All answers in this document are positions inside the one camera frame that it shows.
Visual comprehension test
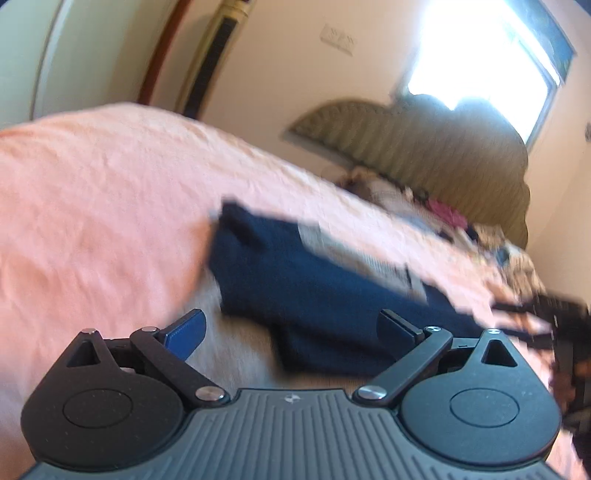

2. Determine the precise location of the navy and grey knit sweater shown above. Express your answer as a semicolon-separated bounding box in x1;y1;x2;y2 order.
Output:
208;202;483;377

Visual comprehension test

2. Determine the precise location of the pile of mixed clothes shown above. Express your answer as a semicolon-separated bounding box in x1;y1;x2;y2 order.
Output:
466;224;546;299

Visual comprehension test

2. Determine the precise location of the magenta garment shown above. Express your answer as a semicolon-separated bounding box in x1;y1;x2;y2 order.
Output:
426;199;469;230

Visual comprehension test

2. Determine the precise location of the pink bed sheet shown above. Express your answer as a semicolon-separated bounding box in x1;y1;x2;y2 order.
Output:
1;104;585;479

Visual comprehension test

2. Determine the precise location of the olive striped headboard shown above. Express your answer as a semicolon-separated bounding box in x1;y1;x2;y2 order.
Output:
288;95;530;248

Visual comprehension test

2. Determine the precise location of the gold tower fan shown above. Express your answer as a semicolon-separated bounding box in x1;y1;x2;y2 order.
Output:
175;0;256;119

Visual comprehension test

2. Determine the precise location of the bright window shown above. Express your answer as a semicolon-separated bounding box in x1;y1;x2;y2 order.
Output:
401;1;576;145

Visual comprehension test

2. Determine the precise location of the brown wooden door frame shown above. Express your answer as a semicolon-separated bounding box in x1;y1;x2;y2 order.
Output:
137;0;192;105

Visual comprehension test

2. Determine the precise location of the white wall socket plate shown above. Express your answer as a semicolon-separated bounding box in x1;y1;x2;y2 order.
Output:
320;24;356;56

